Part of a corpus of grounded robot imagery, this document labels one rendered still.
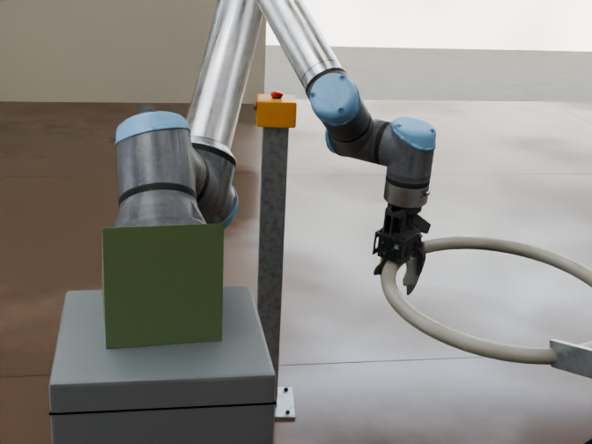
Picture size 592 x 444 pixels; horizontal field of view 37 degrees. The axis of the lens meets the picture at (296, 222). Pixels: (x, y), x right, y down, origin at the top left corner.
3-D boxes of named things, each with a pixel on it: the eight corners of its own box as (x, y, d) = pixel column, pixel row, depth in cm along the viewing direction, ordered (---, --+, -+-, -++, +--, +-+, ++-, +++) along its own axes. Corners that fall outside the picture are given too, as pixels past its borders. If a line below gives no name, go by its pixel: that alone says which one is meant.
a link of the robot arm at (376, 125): (331, 96, 182) (388, 108, 177) (347, 121, 192) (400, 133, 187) (314, 136, 180) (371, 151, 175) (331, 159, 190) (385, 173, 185)
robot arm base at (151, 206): (113, 227, 159) (110, 178, 163) (108, 267, 176) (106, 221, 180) (218, 225, 164) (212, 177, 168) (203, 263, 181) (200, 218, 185)
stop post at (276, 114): (292, 388, 322) (307, 90, 285) (295, 419, 303) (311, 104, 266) (236, 388, 320) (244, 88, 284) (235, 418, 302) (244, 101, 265)
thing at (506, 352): (682, 342, 171) (686, 328, 170) (472, 388, 150) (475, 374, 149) (521, 234, 211) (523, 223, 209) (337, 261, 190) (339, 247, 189)
